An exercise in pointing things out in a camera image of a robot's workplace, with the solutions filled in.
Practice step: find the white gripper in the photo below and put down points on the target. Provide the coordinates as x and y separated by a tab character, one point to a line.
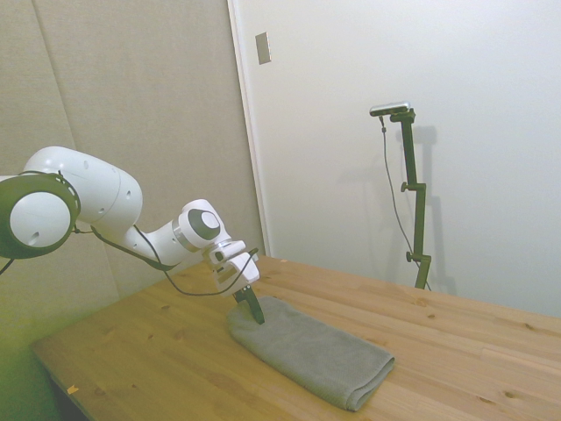
245	272

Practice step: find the grey towel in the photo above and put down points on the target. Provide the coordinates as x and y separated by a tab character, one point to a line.
307	351

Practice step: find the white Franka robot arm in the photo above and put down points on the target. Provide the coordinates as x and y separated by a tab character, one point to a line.
101	193

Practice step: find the white door frame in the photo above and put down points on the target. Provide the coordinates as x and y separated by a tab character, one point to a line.
251	131

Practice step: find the black camera stand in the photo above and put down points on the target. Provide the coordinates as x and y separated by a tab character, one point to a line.
412	162

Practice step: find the silver stereo camera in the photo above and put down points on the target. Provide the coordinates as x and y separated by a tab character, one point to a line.
390	108

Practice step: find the grey wall plate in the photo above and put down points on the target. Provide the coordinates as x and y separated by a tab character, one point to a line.
263	48

